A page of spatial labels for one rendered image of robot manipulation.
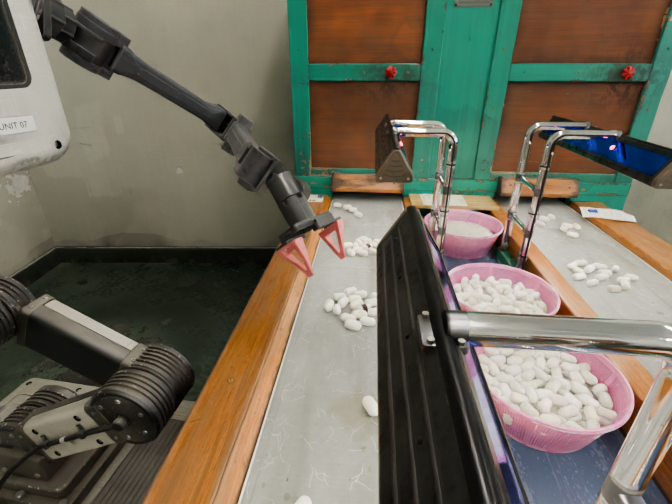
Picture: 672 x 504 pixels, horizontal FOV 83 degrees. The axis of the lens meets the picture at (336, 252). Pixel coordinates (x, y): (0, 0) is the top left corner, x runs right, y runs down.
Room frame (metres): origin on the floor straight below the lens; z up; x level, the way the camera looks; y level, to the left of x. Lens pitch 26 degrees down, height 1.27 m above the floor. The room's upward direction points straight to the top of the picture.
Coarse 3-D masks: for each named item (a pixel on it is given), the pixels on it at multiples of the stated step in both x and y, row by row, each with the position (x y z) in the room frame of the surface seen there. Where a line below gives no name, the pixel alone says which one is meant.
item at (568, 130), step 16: (528, 128) 1.13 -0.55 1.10; (544, 128) 1.12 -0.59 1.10; (560, 128) 1.12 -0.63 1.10; (576, 128) 1.11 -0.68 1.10; (528, 144) 1.12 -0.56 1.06; (544, 160) 0.98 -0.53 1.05; (544, 176) 0.97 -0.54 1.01; (512, 192) 1.14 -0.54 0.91; (512, 208) 1.13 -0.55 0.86; (512, 224) 1.12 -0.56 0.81; (528, 224) 0.98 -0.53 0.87; (528, 240) 0.97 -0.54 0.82; (496, 256) 1.15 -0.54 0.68; (512, 256) 1.09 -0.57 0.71
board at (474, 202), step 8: (416, 200) 1.46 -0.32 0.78; (472, 200) 1.46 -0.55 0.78; (480, 200) 1.46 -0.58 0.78; (488, 200) 1.46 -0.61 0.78; (440, 208) 1.39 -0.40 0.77; (456, 208) 1.39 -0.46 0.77; (464, 208) 1.38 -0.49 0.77; (472, 208) 1.38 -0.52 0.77; (480, 208) 1.38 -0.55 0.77; (488, 208) 1.38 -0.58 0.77; (496, 208) 1.37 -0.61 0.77
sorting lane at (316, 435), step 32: (352, 224) 1.30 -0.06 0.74; (384, 224) 1.30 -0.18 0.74; (320, 256) 1.04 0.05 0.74; (320, 288) 0.85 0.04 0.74; (320, 320) 0.71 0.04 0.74; (288, 352) 0.61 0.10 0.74; (320, 352) 0.61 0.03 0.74; (352, 352) 0.61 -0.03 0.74; (288, 384) 0.52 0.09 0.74; (320, 384) 0.52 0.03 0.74; (352, 384) 0.52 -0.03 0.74; (288, 416) 0.45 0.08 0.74; (320, 416) 0.45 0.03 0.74; (352, 416) 0.45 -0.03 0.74; (256, 448) 0.39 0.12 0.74; (288, 448) 0.39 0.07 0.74; (320, 448) 0.39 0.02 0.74; (352, 448) 0.39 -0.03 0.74; (256, 480) 0.34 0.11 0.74; (288, 480) 0.34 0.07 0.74; (320, 480) 0.34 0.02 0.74; (352, 480) 0.34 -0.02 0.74
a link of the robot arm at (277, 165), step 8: (264, 152) 0.76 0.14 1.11; (280, 160) 0.77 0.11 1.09; (272, 168) 0.74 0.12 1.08; (280, 168) 0.77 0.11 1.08; (264, 176) 0.74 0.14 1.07; (240, 184) 0.75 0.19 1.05; (248, 184) 0.74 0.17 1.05; (264, 184) 0.74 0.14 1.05; (304, 184) 0.79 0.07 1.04; (256, 192) 0.73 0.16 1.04; (304, 192) 0.78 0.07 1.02
